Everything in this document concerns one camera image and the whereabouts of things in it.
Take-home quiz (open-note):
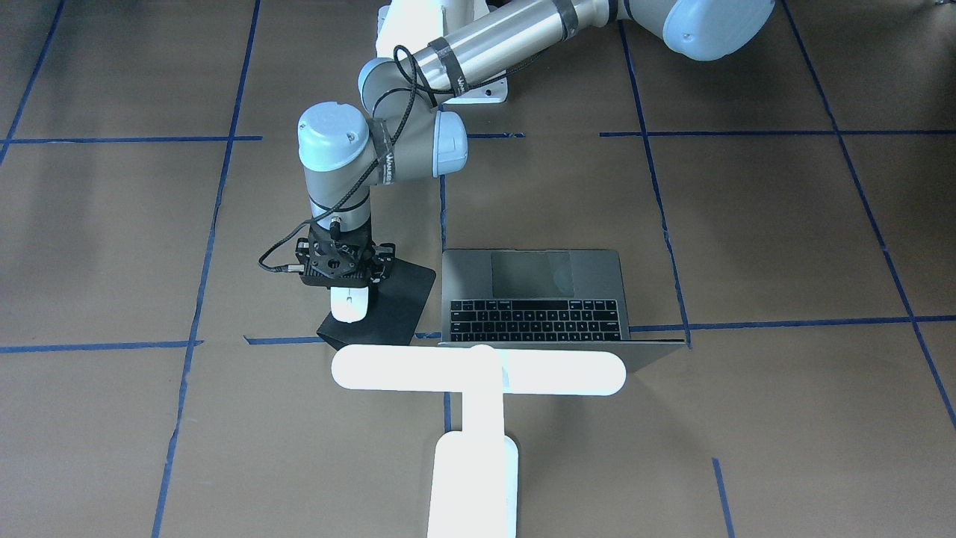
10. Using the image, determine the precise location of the white computer mouse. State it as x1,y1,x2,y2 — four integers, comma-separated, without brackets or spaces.
330,286,370,324

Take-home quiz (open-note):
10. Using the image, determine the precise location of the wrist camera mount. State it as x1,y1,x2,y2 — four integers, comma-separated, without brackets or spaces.
296,238,372,288

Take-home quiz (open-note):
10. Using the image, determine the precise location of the grey laptop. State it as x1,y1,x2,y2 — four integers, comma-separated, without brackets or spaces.
441,249,686,372

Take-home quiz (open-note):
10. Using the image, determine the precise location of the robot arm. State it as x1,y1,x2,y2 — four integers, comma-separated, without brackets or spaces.
276,1,775,288

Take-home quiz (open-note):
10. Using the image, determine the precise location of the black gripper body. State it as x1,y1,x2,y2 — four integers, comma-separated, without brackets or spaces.
317,228,396,288

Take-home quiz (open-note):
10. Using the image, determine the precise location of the black mouse pad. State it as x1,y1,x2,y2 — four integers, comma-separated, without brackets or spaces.
317,259,436,350

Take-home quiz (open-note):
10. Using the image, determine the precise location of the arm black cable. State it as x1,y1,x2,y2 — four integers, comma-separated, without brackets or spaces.
258,45,441,274

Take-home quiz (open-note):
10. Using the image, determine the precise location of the white desk lamp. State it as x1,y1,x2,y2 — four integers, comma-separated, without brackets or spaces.
331,344,626,537

